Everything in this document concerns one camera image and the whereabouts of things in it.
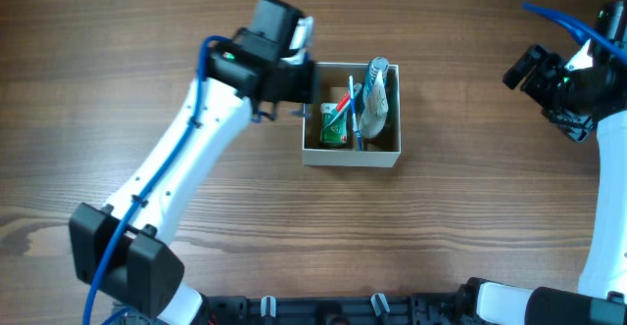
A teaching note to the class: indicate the white lotion tube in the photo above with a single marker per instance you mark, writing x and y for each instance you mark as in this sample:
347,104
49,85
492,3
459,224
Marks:
370,124

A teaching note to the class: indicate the blue white toothbrush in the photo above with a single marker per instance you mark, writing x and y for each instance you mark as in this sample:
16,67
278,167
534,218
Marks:
354,113

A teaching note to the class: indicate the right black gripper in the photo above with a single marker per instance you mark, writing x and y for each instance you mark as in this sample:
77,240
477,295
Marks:
531,77

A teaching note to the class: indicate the white square cardboard box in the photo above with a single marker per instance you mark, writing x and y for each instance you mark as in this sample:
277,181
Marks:
381,151

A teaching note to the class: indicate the teal mouthwash bottle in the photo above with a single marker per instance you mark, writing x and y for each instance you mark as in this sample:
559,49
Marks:
377,66

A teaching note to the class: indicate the teal toothpaste tube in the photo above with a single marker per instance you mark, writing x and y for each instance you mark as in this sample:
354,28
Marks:
343,107

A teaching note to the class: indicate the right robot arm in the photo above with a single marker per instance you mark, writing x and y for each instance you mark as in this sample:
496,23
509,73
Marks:
582,96

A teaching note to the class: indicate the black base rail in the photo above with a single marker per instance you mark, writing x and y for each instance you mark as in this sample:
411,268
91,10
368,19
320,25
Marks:
378,309

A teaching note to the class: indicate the blue disposable razor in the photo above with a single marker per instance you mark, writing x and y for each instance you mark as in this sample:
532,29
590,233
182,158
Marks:
302,113

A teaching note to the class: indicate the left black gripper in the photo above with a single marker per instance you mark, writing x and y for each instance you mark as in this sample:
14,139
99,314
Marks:
298,82

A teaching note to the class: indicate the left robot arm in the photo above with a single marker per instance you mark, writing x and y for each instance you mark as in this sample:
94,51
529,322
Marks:
122,249

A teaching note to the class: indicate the green soap box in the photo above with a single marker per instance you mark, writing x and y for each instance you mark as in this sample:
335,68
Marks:
333,131

